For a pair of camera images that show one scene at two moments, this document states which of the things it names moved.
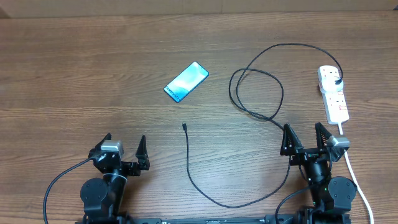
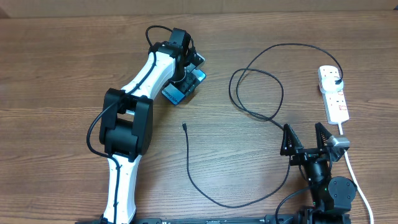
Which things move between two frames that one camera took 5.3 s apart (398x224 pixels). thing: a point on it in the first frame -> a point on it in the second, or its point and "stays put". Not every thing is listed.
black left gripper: [134, 168] -> [185, 74]
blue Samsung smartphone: [183, 86] stays put
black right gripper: [302, 154] stays put
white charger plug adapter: [329, 84] stays put
